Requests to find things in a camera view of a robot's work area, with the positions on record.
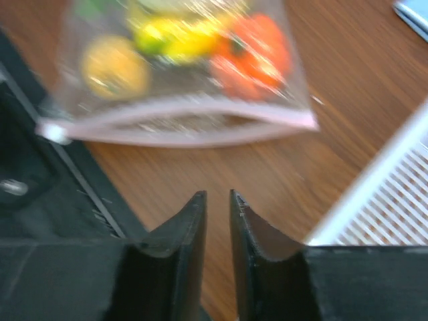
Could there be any orange felt fake food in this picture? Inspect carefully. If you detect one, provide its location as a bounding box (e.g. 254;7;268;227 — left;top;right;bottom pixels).
209;13;292;101

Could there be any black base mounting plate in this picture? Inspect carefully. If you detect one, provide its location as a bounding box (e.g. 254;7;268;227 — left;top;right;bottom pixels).
1;35;147;239

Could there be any clear zip top bag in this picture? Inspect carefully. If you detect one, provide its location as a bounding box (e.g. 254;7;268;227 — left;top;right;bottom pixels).
36;1;318;148

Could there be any blue checkered placemat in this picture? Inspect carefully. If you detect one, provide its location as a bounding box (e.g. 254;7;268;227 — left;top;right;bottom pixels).
393;0;428;41

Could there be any white perforated plastic basket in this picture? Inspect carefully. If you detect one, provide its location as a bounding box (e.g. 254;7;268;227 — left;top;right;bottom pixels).
304;103;427;246

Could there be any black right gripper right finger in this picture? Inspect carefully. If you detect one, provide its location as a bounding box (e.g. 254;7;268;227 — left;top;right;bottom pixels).
229;191;427;320

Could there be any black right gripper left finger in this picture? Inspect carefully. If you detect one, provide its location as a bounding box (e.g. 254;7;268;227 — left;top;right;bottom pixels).
1;191;207;320

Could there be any yellow felt fake food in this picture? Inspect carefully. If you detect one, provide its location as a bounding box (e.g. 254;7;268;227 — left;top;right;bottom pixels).
132;17;221;64

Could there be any orange fake orange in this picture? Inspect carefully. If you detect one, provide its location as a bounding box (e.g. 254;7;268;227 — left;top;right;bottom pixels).
80;34;150;100

